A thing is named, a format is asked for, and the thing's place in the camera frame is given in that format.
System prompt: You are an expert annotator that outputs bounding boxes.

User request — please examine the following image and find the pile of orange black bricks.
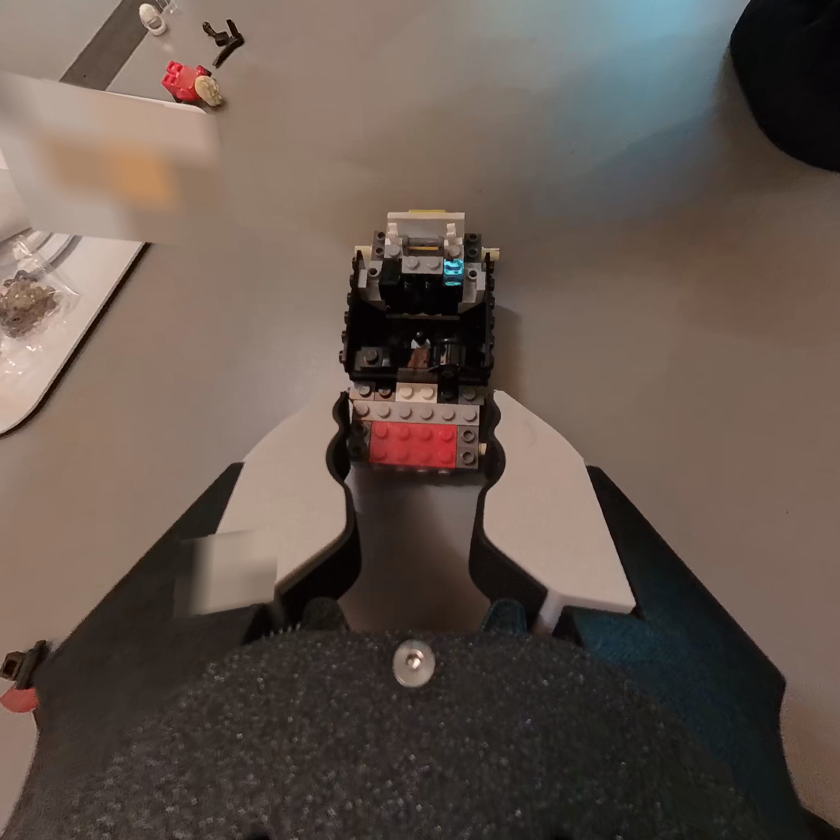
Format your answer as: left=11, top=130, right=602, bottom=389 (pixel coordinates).
left=0, top=640, right=51, bottom=714

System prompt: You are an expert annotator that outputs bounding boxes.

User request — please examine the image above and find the black toy brick vehicle model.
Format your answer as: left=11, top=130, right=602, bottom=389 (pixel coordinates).
left=338, top=209, right=508, bottom=487

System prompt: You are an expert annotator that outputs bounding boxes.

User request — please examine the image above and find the grey desk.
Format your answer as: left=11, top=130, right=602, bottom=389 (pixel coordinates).
left=0, top=0, right=840, bottom=840

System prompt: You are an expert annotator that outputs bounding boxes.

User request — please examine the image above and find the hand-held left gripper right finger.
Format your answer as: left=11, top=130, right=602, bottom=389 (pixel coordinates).
left=470, top=388, right=637, bottom=635

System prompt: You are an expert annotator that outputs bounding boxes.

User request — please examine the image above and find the red toy brick piece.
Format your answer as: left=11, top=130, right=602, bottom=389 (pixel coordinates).
left=162, top=60, right=211, bottom=103

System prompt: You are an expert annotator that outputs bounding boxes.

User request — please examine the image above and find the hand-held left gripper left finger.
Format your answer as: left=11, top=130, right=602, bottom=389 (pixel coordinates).
left=218, top=387, right=363, bottom=598

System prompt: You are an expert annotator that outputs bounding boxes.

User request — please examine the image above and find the clear bag of brick pieces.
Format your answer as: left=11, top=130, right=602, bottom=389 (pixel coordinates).
left=0, top=268, right=81, bottom=341

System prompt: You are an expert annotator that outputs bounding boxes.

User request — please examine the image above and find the black bar brick piece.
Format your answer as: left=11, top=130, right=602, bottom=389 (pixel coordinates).
left=211, top=20, right=245, bottom=68

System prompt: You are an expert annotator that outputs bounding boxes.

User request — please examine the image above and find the white rounded tray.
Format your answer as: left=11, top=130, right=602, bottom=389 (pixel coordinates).
left=0, top=230, right=151, bottom=435

